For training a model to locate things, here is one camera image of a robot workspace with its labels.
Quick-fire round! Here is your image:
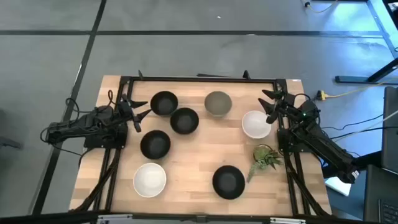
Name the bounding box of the black floor cable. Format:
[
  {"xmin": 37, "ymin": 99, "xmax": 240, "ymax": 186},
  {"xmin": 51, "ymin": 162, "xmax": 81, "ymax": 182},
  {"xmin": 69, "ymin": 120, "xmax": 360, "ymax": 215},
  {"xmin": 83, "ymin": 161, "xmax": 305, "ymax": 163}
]
[{"xmin": 320, "ymin": 114, "xmax": 386, "ymax": 141}]

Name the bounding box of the yellow extension cable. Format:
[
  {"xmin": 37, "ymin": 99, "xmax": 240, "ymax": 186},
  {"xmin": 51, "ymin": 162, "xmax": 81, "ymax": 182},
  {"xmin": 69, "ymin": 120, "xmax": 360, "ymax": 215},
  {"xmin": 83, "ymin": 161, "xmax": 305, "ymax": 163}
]
[{"xmin": 325, "ymin": 77, "xmax": 398, "ymax": 99}]

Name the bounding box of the small green potted succulent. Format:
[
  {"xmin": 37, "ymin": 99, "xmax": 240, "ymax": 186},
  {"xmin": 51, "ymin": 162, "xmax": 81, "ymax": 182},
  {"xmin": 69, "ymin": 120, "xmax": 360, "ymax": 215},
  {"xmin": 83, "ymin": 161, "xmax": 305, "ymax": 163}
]
[{"xmin": 246, "ymin": 144, "xmax": 284, "ymax": 184}]

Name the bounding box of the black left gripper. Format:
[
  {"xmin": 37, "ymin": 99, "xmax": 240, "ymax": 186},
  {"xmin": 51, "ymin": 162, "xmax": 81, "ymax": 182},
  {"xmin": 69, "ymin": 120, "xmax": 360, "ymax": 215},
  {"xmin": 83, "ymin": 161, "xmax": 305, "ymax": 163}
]
[{"xmin": 116, "ymin": 93, "xmax": 152, "ymax": 133}]

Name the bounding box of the white paper sheet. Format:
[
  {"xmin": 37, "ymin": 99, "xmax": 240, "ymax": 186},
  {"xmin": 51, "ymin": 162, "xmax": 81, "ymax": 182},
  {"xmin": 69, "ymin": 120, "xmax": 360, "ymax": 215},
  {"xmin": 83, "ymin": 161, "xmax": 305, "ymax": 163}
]
[{"xmin": 324, "ymin": 176, "xmax": 353, "ymax": 197}]

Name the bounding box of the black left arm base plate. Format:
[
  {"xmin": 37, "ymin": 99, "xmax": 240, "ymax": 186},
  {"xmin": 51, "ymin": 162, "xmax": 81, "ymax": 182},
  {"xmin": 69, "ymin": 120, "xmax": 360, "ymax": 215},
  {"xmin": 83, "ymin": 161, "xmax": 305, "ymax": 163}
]
[{"xmin": 83, "ymin": 124, "xmax": 128, "ymax": 149}]

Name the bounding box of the black bowl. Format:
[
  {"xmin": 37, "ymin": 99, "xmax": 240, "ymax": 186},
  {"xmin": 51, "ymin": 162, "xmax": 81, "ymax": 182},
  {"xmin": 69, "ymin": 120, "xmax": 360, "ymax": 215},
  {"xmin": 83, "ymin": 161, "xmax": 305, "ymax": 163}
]
[
  {"xmin": 169, "ymin": 107, "xmax": 200, "ymax": 135},
  {"xmin": 139, "ymin": 129, "xmax": 172, "ymax": 161},
  {"xmin": 150, "ymin": 90, "xmax": 179, "ymax": 117},
  {"xmin": 211, "ymin": 164, "xmax": 246, "ymax": 200}
]

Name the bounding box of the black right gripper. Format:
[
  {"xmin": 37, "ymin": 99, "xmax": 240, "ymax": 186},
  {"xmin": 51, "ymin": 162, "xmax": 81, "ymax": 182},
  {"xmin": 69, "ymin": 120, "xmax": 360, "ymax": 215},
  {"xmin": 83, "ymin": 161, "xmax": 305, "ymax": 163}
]
[{"xmin": 257, "ymin": 89, "xmax": 301, "ymax": 124}]

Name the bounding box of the black keyboard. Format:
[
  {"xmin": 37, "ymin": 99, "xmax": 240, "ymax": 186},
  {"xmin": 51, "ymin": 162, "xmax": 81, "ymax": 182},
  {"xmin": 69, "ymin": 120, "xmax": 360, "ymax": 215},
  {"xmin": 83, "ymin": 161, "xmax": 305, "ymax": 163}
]
[{"xmin": 377, "ymin": 198, "xmax": 398, "ymax": 224}]

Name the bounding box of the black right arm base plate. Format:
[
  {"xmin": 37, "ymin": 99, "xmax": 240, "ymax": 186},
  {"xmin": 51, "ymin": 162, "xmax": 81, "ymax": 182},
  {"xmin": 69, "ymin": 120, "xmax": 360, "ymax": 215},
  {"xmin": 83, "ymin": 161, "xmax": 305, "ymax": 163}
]
[{"xmin": 277, "ymin": 128, "xmax": 312, "ymax": 153}]

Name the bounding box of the right arm cable loop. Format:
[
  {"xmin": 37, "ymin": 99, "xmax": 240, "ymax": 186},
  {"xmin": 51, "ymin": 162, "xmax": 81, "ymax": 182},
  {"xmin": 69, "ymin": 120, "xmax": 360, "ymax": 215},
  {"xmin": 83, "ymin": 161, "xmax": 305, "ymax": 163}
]
[{"xmin": 294, "ymin": 92, "xmax": 313, "ymax": 105}]

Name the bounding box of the black aluminium table frame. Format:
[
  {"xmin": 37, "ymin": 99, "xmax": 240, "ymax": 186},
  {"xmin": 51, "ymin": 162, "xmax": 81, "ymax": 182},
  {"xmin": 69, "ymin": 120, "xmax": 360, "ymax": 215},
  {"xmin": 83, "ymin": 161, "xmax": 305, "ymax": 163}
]
[{"xmin": 70, "ymin": 70, "xmax": 332, "ymax": 218}]

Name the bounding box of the dark monitor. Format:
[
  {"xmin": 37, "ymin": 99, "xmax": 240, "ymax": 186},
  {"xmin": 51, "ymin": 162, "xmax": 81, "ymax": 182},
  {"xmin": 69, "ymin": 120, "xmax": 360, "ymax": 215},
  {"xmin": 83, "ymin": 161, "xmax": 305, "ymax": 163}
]
[{"xmin": 381, "ymin": 86, "xmax": 398, "ymax": 174}]

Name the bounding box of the white bowl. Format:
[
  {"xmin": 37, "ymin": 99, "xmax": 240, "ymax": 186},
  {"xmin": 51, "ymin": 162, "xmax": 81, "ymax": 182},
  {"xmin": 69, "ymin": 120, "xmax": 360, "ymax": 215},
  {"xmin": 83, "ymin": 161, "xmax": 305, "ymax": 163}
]
[
  {"xmin": 241, "ymin": 110, "xmax": 272, "ymax": 139},
  {"xmin": 132, "ymin": 162, "xmax": 167, "ymax": 198}
]

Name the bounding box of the black desk leg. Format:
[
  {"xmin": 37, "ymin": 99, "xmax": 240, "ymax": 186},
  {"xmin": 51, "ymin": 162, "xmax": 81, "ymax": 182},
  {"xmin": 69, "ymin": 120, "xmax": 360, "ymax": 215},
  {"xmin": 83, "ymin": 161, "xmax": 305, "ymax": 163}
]
[{"xmin": 335, "ymin": 57, "xmax": 398, "ymax": 84}]

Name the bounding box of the grey bowl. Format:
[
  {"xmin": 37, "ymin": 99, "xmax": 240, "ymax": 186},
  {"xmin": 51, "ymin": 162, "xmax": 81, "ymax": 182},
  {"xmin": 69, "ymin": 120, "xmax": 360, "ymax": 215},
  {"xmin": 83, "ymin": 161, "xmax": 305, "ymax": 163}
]
[{"xmin": 204, "ymin": 90, "xmax": 233, "ymax": 118}]

